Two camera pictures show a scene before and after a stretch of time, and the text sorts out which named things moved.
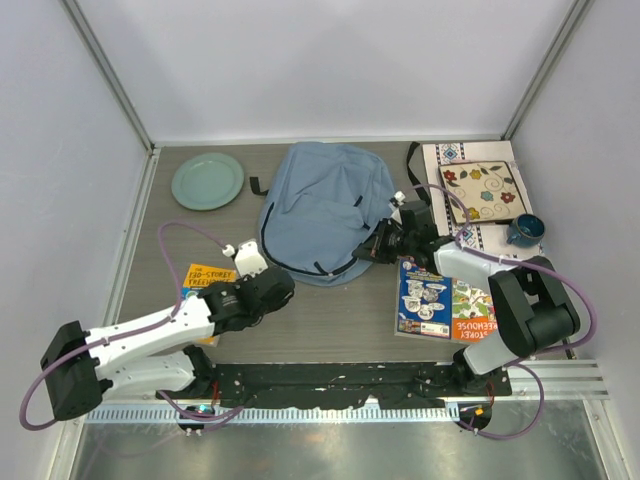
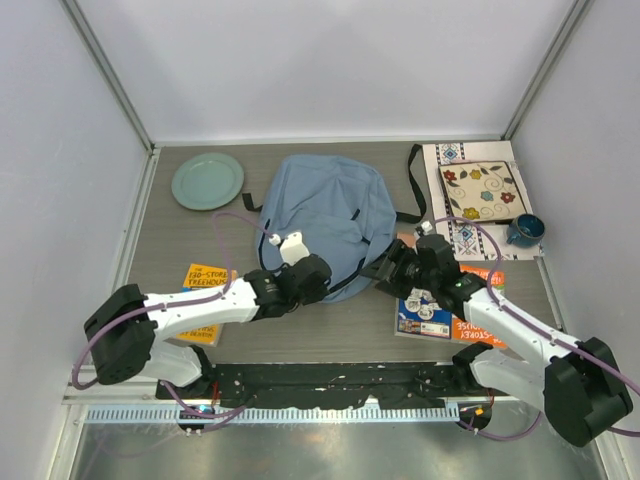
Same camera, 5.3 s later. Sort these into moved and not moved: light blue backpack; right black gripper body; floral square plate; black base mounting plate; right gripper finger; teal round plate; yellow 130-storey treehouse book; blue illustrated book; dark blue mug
Moved: right gripper finger; right black gripper body; light blue backpack
Not moved: dark blue mug; yellow 130-storey treehouse book; floral square plate; teal round plate; blue illustrated book; black base mounting plate
